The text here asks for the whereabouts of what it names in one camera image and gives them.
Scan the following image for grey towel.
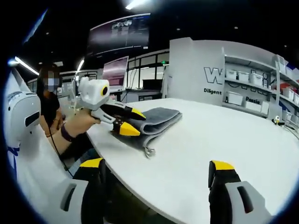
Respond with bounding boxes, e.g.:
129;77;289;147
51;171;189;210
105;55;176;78
111;106;183;159

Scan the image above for rows of white storage bins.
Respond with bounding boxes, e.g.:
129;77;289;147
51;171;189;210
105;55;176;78
227;56;299;112

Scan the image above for white chest-worn device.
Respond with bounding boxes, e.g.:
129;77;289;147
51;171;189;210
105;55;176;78
3;91;42;143

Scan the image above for small white yellow device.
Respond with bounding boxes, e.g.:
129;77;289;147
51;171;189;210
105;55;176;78
271;115;285;126

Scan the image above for white laptop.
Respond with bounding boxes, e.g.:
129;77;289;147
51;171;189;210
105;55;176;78
102;56;129;93

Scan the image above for black device cable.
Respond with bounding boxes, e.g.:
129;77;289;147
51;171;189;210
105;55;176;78
45;121;73;177

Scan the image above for dark wristband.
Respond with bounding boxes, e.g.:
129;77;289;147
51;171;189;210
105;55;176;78
60;123;76;142

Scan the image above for large hanging display screen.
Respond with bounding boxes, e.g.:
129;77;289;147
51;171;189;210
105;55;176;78
86;13;150;56

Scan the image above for black monitor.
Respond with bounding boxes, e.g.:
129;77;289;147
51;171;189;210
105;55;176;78
142;78;164;91

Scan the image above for wire dish rack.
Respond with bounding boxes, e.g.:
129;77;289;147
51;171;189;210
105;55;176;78
282;112;299;140

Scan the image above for person's left hand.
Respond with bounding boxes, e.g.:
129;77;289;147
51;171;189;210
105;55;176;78
64;109;101;139

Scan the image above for grey metal shelving unit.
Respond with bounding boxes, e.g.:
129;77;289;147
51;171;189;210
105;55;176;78
221;46;299;131

